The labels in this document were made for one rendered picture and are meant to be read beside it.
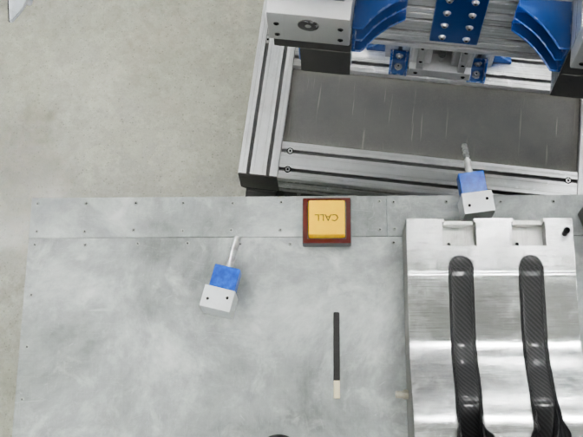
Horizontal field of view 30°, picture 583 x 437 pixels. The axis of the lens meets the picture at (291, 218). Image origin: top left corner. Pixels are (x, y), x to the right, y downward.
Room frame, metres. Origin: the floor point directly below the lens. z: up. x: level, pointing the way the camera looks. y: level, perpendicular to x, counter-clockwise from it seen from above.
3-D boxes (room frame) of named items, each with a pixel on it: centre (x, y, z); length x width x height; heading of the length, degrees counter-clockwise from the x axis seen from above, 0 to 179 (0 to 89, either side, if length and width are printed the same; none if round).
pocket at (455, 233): (0.48, -0.26, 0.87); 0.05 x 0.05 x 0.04; 83
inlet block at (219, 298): (0.48, 0.11, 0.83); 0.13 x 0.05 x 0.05; 159
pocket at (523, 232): (0.47, -0.37, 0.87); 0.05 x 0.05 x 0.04; 83
